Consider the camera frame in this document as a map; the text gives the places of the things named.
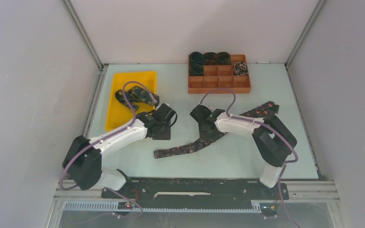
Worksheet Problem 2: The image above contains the rolled dark gold-patterned tie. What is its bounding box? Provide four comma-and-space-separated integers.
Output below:
217, 52, 231, 65

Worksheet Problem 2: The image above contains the white-patterned tie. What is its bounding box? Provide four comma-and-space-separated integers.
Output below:
233, 61, 249, 76

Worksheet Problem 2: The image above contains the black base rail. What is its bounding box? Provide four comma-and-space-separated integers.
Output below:
118, 177, 289, 211

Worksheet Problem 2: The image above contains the dark floral red-dotted tie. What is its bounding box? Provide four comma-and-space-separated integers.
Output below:
153, 101, 279, 159

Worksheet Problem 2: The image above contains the yellow plastic bin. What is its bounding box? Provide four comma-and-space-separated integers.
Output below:
105, 71, 157, 132

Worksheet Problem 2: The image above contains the rolled dark red-patterned tie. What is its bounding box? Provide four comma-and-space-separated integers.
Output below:
202, 52, 218, 66

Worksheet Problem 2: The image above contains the dark gold-patterned folded tie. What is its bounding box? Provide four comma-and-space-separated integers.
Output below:
115, 85, 160, 112

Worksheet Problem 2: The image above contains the orange compartment tray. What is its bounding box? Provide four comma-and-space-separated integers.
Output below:
188, 54, 252, 94

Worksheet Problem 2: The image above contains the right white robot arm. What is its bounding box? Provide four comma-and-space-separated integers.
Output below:
190, 104, 298, 199

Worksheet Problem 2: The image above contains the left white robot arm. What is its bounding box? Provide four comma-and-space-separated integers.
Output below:
62, 103, 176, 198

